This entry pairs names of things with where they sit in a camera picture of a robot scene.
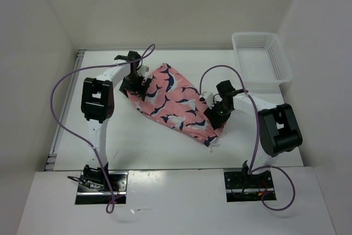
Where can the white plastic laundry basket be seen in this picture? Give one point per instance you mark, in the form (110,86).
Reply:
(261,58)

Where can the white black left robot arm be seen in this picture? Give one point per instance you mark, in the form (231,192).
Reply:
(97,105)

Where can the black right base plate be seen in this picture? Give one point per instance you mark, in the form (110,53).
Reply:
(240,189)

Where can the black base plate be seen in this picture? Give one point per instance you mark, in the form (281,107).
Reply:
(90,193)
(240,189)

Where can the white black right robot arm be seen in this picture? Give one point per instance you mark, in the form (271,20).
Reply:
(277,130)

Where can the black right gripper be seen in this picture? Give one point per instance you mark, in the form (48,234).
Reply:
(211,114)

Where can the aluminium table frame rail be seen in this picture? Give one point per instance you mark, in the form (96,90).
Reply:
(71,81)

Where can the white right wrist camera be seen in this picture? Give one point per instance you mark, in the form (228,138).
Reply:
(208,99)

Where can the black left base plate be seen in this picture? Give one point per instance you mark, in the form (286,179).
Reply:
(90,193)

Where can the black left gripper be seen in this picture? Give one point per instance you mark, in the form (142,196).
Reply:
(139,88)

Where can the pink shark print shorts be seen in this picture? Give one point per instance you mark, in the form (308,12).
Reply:
(171,100)

